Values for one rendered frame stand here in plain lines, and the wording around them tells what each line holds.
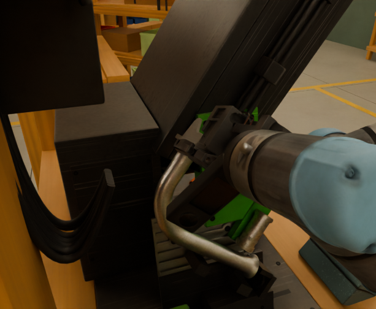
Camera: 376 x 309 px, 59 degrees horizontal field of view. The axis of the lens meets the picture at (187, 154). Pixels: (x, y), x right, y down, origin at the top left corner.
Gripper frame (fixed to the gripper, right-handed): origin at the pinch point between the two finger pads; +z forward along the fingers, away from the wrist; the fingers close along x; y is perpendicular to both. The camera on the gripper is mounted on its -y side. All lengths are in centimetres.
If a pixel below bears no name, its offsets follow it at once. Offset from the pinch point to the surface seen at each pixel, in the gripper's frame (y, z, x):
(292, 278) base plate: -9.6, 5.9, -38.1
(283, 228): -1.4, 19.1, -40.3
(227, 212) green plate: -4.8, 3.4, -14.0
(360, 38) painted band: 437, 522, -384
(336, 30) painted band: 459, 590, -366
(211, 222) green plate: -8.0, 3.5, -12.4
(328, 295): -8.5, -0.1, -42.6
